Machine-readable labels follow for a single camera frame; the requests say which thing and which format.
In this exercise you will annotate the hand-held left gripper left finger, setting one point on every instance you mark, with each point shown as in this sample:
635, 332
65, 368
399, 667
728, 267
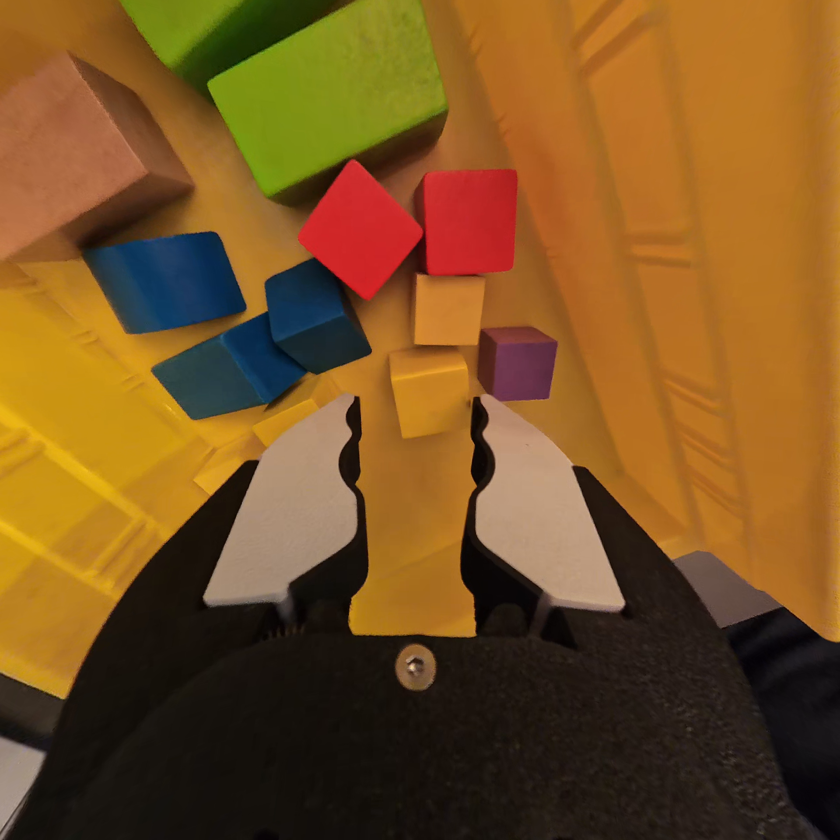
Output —
290, 517

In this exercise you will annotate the blue wooden cube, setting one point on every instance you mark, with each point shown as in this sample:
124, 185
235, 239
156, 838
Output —
315, 313

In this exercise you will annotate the purple wooden cube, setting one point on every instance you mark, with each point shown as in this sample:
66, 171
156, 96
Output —
519, 364

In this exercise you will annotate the blue wooden half cylinder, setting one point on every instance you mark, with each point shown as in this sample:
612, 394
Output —
167, 283

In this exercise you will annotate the red wooden cube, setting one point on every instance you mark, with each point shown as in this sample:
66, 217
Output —
357, 231
467, 222

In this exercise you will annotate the yellow plastic bin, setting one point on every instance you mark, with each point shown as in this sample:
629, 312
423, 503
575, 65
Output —
656, 198

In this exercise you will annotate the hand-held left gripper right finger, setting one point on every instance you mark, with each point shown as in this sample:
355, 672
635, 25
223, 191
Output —
540, 525

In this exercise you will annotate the natural wooden rectangular block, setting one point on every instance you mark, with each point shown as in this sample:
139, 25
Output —
66, 151

